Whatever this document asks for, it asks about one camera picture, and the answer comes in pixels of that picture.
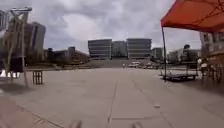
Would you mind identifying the robot's own part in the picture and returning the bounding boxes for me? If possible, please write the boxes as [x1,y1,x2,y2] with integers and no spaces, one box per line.
[131,122,144,128]
[69,120,83,128]

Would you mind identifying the low flat platform cart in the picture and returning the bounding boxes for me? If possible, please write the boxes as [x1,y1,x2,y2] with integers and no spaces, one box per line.
[159,63,200,82]

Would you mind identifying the small slatted rack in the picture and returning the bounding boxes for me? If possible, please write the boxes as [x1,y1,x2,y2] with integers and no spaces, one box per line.
[32,70,45,86]

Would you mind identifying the wide striped office building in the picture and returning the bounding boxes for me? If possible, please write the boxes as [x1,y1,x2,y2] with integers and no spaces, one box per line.
[87,37,153,60]

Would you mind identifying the wide grey steps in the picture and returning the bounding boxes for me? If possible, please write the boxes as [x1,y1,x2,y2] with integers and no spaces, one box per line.
[86,58,154,69]

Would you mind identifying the white vehicle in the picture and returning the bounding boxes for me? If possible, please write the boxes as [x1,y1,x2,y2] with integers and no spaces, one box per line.
[128,61,143,69]

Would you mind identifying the grey paved plaza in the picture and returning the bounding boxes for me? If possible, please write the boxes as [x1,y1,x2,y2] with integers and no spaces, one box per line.
[0,67,224,128]

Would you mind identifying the tall grey building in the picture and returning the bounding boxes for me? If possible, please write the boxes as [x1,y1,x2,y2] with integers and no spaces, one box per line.
[0,9,47,66]

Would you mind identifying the low dark building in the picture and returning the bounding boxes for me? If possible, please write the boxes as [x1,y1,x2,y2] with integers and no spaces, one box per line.
[43,46,90,65]

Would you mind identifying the orange canopy tent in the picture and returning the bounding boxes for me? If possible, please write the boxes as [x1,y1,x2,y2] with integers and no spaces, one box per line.
[160,0,224,80]

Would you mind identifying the row of distant buildings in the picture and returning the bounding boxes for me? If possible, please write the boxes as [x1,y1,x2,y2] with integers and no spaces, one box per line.
[151,44,202,64]

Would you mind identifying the pale building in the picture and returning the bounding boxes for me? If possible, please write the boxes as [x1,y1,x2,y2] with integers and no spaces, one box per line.
[199,30,224,56]

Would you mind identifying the wooden tables and benches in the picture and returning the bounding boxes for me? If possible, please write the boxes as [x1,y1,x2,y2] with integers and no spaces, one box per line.
[197,49,224,84]

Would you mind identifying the wooden frame structure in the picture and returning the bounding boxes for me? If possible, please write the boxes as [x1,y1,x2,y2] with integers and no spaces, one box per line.
[0,6,34,89]

